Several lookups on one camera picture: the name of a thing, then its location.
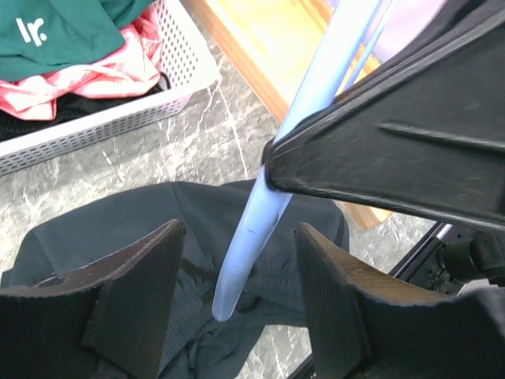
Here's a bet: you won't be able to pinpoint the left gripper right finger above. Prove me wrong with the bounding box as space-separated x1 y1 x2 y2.
296 223 504 378

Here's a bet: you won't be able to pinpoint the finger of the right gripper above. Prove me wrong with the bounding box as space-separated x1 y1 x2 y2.
280 7 504 231

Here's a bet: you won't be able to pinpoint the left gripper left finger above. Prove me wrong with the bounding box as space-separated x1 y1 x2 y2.
1 220 185 378

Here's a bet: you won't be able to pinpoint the dark navy shorts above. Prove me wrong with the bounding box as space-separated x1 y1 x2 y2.
2 181 349 378

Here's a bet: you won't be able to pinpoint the blue hanger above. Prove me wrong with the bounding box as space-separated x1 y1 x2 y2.
211 1 398 322

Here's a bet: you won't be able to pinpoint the wooden hanger rack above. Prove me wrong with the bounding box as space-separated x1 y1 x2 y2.
185 0 395 231

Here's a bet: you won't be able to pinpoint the pink garment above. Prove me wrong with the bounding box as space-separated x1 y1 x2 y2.
1 1 162 121

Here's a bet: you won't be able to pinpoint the white laundry basket with clothes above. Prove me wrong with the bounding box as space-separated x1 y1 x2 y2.
1 1 219 175

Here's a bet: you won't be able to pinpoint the teal garment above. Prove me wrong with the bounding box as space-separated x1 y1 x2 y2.
1 0 151 82

